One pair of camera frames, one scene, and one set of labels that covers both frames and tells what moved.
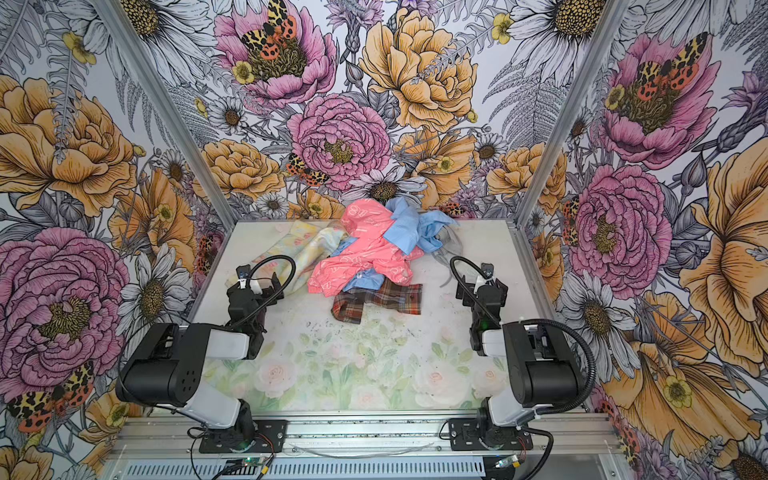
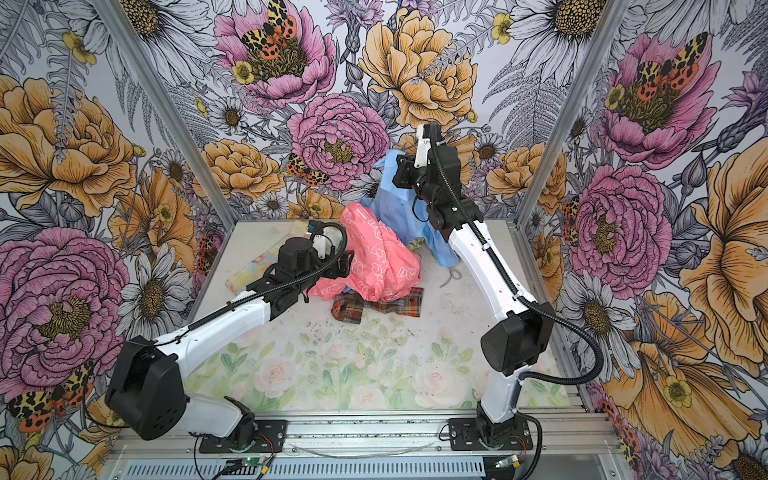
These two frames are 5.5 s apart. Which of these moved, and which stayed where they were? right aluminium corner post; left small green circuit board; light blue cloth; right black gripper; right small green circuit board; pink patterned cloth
Moved: pink patterned cloth; light blue cloth; right black gripper
Stayed: left small green circuit board; right aluminium corner post; right small green circuit board
